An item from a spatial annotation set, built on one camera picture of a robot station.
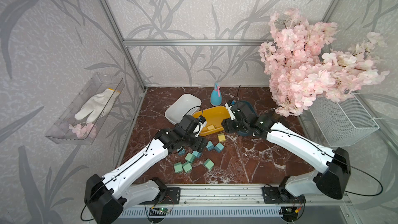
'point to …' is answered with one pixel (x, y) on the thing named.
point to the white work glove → (98, 104)
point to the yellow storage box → (214, 117)
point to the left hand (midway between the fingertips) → (201, 140)
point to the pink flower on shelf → (84, 130)
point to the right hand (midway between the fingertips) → (225, 121)
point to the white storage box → (185, 104)
